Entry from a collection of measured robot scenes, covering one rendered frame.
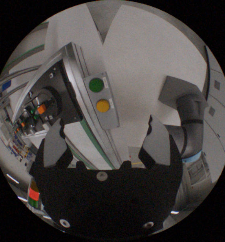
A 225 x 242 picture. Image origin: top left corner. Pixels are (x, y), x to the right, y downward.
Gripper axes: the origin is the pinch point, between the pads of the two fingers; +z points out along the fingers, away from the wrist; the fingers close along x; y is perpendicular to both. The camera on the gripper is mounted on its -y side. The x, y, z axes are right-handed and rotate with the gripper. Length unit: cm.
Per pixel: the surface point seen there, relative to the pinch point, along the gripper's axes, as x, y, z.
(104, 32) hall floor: -3, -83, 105
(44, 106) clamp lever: -16.6, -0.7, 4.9
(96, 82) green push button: -2.6, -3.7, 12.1
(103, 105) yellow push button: -0.9, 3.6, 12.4
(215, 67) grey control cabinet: 266, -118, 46
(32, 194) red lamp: -32.9, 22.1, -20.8
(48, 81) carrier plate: -20.6, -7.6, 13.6
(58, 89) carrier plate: -16.3, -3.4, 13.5
